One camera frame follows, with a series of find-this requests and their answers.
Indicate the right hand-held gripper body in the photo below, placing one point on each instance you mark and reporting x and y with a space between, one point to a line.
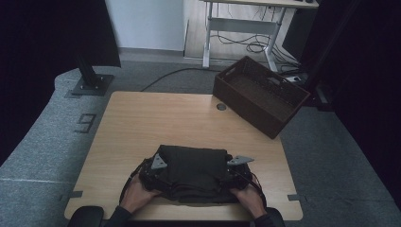
239 176

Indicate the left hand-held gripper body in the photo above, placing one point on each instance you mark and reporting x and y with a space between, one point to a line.
151 176

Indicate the dark pleated skirt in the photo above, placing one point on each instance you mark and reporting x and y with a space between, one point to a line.
195 173

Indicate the brown woven basket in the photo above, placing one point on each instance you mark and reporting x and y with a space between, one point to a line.
261 94

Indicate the person's left hand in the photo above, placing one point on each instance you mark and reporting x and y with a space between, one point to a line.
137 197

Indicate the person's right hand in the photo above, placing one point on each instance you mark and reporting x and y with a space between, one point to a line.
250 200

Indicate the black tape strip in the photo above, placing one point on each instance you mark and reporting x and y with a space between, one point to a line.
75 194
296 197

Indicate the person's left leg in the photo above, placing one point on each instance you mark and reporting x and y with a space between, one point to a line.
85 217

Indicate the grey felt mat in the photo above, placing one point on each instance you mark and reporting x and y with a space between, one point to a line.
331 157

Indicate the white power strip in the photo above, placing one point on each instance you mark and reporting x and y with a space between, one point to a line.
293 78

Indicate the black metal stand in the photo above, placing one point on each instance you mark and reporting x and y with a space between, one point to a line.
318 91
90 78

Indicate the black computer case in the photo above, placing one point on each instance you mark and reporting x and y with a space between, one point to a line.
298 34

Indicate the black curtain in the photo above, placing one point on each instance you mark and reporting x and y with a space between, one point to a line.
372 78
38 63

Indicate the white frame desk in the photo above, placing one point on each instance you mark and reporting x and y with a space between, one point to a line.
242 25

